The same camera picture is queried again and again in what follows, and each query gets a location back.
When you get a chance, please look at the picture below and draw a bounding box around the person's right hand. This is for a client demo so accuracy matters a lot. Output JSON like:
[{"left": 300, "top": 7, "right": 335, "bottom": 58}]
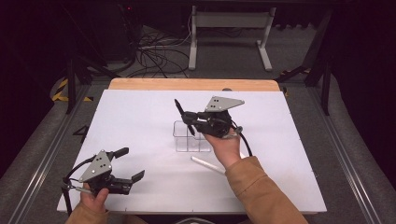
[{"left": 204, "top": 129, "right": 242, "bottom": 169}]

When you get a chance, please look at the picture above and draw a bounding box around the right hand-held gripper cable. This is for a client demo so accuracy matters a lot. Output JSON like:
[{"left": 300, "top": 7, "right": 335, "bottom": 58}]
[{"left": 232, "top": 119, "right": 254, "bottom": 158}]

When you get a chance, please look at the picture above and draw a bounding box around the small black bracket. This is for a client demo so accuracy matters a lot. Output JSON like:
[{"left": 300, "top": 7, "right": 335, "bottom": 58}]
[{"left": 73, "top": 124, "right": 90, "bottom": 144}]

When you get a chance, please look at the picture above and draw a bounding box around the person's dark clothing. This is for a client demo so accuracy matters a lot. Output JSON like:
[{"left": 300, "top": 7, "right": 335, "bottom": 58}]
[{"left": 122, "top": 214, "right": 250, "bottom": 224}]

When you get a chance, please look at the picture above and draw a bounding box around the aluminium floor rail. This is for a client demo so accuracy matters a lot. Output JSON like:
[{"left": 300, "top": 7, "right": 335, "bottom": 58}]
[
  {"left": 7, "top": 83, "right": 92, "bottom": 224},
  {"left": 306, "top": 87, "right": 386, "bottom": 224}
]

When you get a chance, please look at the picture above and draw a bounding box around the white pen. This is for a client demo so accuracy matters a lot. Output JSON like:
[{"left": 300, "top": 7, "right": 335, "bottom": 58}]
[{"left": 190, "top": 155, "right": 227, "bottom": 175}]

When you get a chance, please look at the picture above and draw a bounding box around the tangle of floor cables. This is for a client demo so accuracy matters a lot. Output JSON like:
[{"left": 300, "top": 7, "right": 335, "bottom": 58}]
[{"left": 125, "top": 18, "right": 192, "bottom": 78}]

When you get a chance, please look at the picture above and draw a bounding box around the left hand-held gripper cable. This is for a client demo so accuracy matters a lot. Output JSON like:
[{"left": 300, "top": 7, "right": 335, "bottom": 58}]
[{"left": 61, "top": 157, "right": 97, "bottom": 217}]

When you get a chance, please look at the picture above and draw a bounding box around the hand-held gripper cable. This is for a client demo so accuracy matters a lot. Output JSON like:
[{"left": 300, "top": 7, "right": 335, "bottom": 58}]
[
  {"left": 61, "top": 157, "right": 97, "bottom": 217},
  {"left": 232, "top": 119, "right": 254, "bottom": 158}
]

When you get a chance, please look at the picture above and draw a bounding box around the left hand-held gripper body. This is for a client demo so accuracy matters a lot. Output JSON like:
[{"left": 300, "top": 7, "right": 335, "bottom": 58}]
[{"left": 78, "top": 149, "right": 133, "bottom": 198}]

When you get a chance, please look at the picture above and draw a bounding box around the person's left hand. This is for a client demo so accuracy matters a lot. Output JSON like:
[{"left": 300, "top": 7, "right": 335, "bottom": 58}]
[{"left": 78, "top": 183, "right": 110, "bottom": 214}]

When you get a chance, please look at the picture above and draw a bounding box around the white table board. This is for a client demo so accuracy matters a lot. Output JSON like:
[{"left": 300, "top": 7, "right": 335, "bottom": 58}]
[{"left": 56, "top": 89, "right": 328, "bottom": 216}]

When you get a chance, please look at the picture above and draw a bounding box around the wooden table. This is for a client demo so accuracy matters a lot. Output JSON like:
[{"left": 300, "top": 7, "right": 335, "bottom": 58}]
[{"left": 107, "top": 77, "right": 281, "bottom": 92}]

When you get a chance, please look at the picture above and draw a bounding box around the yellow black hazard tape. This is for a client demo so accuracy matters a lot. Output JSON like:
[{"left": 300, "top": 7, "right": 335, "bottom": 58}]
[{"left": 50, "top": 77, "right": 94, "bottom": 103}]

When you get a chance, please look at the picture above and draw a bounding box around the black metal stand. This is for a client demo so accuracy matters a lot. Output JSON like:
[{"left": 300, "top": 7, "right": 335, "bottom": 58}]
[
  {"left": 64, "top": 55, "right": 120, "bottom": 115},
  {"left": 275, "top": 8, "right": 332, "bottom": 116}
]

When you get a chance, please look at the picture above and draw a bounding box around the clear plastic pen organizer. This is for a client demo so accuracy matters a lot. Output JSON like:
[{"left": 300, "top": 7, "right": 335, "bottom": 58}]
[{"left": 173, "top": 119, "right": 213, "bottom": 153}]

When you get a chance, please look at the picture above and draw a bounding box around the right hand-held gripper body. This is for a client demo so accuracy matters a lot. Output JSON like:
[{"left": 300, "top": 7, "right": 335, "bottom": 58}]
[{"left": 195, "top": 95, "right": 246, "bottom": 139}]

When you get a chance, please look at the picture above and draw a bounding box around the white metal stand frame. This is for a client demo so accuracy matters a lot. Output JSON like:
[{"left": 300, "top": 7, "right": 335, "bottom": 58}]
[{"left": 188, "top": 5, "right": 277, "bottom": 73}]

